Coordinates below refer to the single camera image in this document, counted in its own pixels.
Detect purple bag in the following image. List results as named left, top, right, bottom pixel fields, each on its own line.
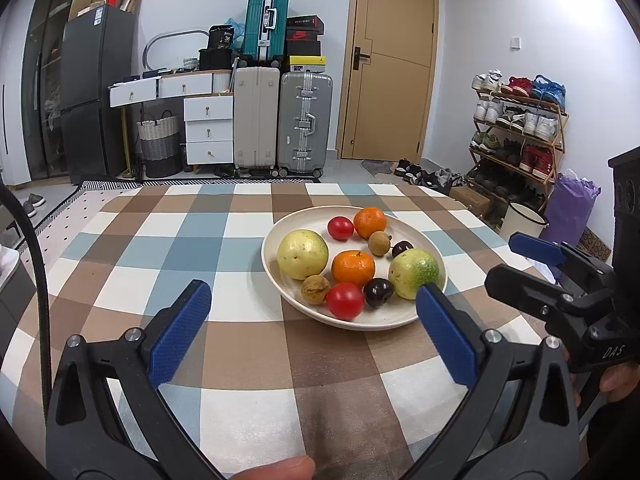
left=537, top=170, right=601, bottom=261

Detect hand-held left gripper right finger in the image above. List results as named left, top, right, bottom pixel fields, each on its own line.
left=400, top=283, right=581, bottom=480

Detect brown patterned doormat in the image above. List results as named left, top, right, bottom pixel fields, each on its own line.
left=577, top=227, right=613, bottom=261

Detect brown cardboard box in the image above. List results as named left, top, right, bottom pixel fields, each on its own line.
left=448, top=186, right=493, bottom=218

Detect checked tablecloth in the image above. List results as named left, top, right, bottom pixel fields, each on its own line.
left=0, top=182, right=601, bottom=480

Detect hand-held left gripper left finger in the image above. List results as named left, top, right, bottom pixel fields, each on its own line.
left=45, top=280, right=226, bottom=480

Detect white drawer desk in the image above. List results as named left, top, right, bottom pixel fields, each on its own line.
left=108, top=70, right=236, bottom=166

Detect grey slippers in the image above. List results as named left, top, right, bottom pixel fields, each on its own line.
left=22, top=192, right=47, bottom=218

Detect wooden door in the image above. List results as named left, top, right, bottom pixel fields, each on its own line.
left=336, top=0, right=440, bottom=163

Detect plain black shoe box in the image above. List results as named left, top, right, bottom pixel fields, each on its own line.
left=285, top=40, right=322, bottom=57

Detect black cable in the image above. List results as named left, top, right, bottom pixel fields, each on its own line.
left=0, top=180, right=53, bottom=471

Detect glass display cabinet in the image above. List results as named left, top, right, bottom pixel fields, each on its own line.
left=20, top=0, right=86, bottom=181

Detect brown longan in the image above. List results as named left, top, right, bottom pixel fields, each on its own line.
left=368, top=231, right=392, bottom=257
left=300, top=275, right=332, bottom=306

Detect dark cabinet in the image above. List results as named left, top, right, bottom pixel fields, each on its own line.
left=0, top=270, right=38, bottom=361

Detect teal suitcase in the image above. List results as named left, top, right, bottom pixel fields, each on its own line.
left=243, top=0, right=291, bottom=66

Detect curved metal hoop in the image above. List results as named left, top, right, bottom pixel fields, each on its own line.
left=142, top=29, right=210, bottom=71

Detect collection of racked sneakers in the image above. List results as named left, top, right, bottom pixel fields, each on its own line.
left=467, top=71, right=567, bottom=206

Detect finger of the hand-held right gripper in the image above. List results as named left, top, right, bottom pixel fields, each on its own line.
left=484, top=265, right=586, bottom=328
left=509, top=232, right=616, bottom=286

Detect person's left hand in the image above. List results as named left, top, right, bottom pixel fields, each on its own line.
left=227, top=455, right=317, bottom=480

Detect blue plastic bag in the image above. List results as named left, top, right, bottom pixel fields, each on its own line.
left=224, top=16, right=247, bottom=51

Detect wooden shoe rack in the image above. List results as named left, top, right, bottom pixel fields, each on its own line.
left=465, top=72, right=570, bottom=211

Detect black storage box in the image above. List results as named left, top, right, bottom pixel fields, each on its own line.
left=198, top=48, right=235, bottom=72

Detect woven laundry basket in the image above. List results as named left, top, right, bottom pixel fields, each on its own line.
left=136, top=110, right=182, bottom=179

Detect beige suitcase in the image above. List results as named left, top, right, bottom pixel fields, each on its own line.
left=232, top=66, right=281, bottom=177

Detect person's right forearm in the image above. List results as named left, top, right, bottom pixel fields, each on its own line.
left=582, top=390, right=640, bottom=480

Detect red tomato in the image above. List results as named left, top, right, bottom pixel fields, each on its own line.
left=327, top=216, right=355, bottom=241
left=326, top=282, right=365, bottom=321

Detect white plastic bag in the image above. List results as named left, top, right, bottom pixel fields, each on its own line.
left=0, top=247, right=21, bottom=286

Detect dotted rug striped border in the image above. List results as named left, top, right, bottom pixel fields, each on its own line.
left=10, top=180, right=143, bottom=251

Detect white bucket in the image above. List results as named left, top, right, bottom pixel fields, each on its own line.
left=499, top=201, right=549, bottom=246

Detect loose pile of dark shoes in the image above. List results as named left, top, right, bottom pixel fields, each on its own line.
left=392, top=158, right=466, bottom=191

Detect silver suitcase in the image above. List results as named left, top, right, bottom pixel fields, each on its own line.
left=276, top=71, right=334, bottom=178

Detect yellow-green guava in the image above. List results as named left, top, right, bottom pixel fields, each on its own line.
left=276, top=230, right=330, bottom=281

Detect cream round plate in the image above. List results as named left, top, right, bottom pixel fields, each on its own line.
left=261, top=206, right=447, bottom=331

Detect yellow and white shoe box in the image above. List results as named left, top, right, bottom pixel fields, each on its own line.
left=281, top=55, right=327, bottom=74

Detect black printed bag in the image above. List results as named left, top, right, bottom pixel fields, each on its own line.
left=208, top=25, right=236, bottom=51

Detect grey door mat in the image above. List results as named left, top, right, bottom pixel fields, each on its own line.
left=361, top=159, right=398, bottom=177

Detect wooden stick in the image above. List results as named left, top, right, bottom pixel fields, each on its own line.
left=121, top=107, right=133, bottom=178

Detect black refrigerator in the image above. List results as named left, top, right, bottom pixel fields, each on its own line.
left=59, top=3, right=137, bottom=185

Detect person's right hand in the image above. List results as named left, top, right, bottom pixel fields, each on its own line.
left=600, top=360, right=640, bottom=403

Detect white wardrobe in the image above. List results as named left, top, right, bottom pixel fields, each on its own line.
left=0, top=0, right=41, bottom=188

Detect green mottled citrus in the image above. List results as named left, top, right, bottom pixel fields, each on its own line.
left=388, top=249, right=441, bottom=301

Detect orange mandarin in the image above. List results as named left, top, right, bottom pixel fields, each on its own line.
left=353, top=207, right=388, bottom=240
left=331, top=250, right=376, bottom=286

